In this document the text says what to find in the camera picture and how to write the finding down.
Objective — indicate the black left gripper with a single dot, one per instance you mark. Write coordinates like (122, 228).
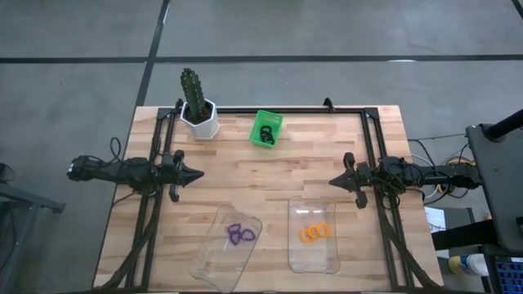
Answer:
(173, 175)

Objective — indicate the green plastic basket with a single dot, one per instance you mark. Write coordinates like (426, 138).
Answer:
(269, 118)

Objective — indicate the small black clamp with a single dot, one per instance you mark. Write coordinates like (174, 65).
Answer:
(328, 103)
(179, 105)

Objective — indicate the clear plastic tray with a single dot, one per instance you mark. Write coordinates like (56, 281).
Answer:
(212, 265)
(312, 257)

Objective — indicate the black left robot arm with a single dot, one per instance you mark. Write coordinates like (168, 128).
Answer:
(122, 171)

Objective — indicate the black shelf board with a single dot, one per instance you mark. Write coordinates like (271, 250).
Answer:
(461, 234)

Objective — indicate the green cactus plant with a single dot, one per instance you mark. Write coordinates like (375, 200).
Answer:
(193, 92)

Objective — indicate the blue plastic crate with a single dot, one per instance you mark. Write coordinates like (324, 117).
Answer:
(510, 277)

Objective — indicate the white paper sheet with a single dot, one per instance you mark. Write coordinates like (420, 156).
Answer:
(435, 220)

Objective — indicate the dark grey equipment cart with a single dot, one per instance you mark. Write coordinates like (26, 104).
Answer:
(502, 183)

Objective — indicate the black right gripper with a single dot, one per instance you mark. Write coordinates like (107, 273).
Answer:
(363, 177)

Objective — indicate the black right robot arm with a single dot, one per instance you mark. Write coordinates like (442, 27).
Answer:
(433, 177)

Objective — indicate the black metal table frame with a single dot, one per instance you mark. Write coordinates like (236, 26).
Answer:
(306, 110)

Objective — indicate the grey metal stand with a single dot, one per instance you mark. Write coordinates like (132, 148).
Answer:
(41, 202)

